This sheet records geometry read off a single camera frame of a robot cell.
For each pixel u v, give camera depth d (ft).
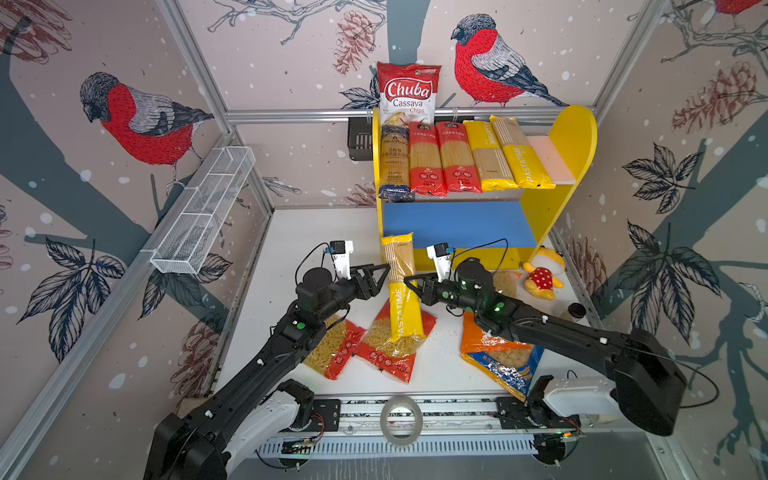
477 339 2.68
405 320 2.44
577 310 2.71
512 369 2.54
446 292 2.19
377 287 2.16
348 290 2.15
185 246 2.34
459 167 2.31
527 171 2.28
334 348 2.67
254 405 1.82
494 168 2.35
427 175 2.25
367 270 2.13
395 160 2.39
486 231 2.94
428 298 2.20
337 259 2.16
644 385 1.33
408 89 2.69
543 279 3.03
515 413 2.40
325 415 2.40
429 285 2.20
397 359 2.61
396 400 2.41
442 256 2.25
